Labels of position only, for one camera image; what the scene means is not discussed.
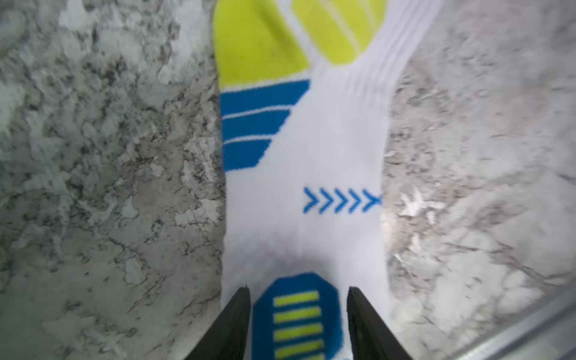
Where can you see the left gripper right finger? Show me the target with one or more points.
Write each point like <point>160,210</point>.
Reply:
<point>370,337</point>

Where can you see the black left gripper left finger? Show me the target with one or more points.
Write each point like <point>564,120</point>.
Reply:
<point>226,338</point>

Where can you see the white sock yellow dots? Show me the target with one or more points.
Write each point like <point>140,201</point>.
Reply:
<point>305,96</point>

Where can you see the aluminium front rail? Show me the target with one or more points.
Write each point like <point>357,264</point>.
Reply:
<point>544,330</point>

